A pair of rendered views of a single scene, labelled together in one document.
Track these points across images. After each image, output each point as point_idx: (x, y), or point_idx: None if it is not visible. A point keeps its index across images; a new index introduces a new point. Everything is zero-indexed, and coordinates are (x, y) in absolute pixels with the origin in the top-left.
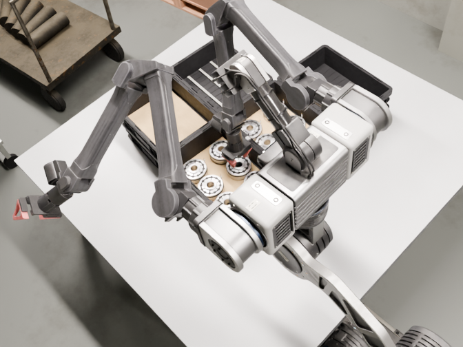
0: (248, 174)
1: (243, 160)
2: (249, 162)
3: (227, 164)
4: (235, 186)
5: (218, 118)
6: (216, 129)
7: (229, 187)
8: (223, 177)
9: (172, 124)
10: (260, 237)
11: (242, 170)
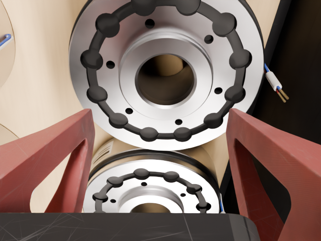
0: (152, 165)
1: (220, 79)
2: (227, 117)
3: (105, 7)
4: (69, 115)
5: None
6: None
7: (31, 94)
8: (44, 14)
9: None
10: None
11: (152, 126)
